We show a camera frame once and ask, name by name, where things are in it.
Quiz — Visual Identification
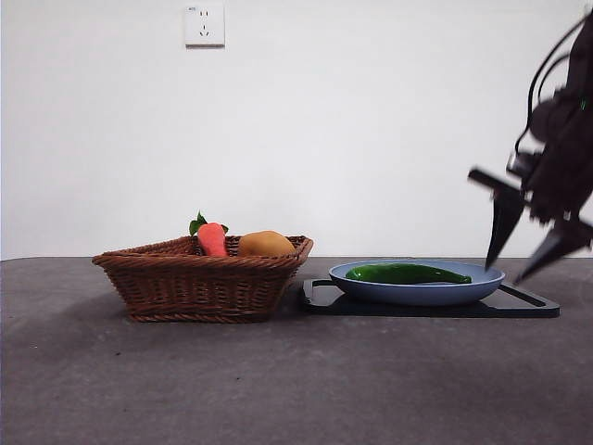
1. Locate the blue round plate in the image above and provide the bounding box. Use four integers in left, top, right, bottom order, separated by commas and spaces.
328, 261, 507, 308

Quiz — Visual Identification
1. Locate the green pepper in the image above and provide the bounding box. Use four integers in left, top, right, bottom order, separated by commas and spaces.
345, 262, 473, 286

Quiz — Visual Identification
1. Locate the black rectangular tray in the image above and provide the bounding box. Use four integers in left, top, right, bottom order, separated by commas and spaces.
301, 277, 561, 320

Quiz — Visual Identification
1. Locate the yellow-brown potato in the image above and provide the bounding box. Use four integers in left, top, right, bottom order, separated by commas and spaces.
237, 231, 297, 259

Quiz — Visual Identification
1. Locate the orange toy carrot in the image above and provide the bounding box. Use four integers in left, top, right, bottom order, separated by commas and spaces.
188, 211, 230, 259

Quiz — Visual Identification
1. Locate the brown wicker basket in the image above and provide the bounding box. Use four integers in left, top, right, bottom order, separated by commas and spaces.
91, 235, 314, 324

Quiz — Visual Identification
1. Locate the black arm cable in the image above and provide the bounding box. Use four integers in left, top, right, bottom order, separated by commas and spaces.
512, 18, 581, 154

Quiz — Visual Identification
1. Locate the white wall socket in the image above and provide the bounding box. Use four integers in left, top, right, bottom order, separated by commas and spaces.
184, 6, 226, 49

